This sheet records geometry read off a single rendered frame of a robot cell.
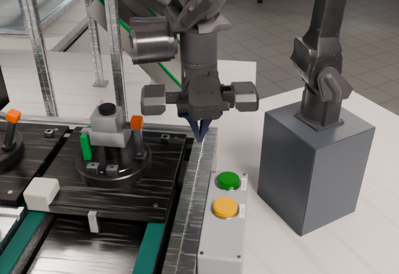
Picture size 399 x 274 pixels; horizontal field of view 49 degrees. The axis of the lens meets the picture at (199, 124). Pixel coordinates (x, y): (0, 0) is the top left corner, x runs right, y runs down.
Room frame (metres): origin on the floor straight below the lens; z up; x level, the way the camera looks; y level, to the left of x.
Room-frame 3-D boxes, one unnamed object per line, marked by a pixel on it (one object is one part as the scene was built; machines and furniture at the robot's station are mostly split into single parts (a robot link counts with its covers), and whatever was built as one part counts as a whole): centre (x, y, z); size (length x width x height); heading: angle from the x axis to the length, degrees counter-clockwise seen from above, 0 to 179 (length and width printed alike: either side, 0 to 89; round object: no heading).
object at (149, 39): (0.62, 0.04, 1.26); 0.12 x 0.08 x 0.11; 102
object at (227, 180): (0.62, -0.05, 0.96); 0.04 x 0.04 x 0.02
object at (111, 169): (0.61, 0.15, 1.00); 0.02 x 0.01 x 0.02; 83
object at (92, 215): (0.54, 0.18, 0.95); 0.01 x 0.01 x 0.04; 83
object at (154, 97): (0.63, 0.00, 1.16); 0.19 x 0.06 x 0.08; 94
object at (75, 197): (0.66, 0.16, 0.96); 0.24 x 0.24 x 0.02; 83
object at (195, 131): (0.63, 0.02, 1.08); 0.06 x 0.04 x 0.07; 4
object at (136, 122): (0.66, 0.12, 1.04); 0.04 x 0.02 x 0.08; 83
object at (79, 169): (0.66, 0.16, 0.98); 0.14 x 0.14 x 0.02
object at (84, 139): (0.65, 0.21, 1.01); 0.01 x 0.01 x 0.05; 83
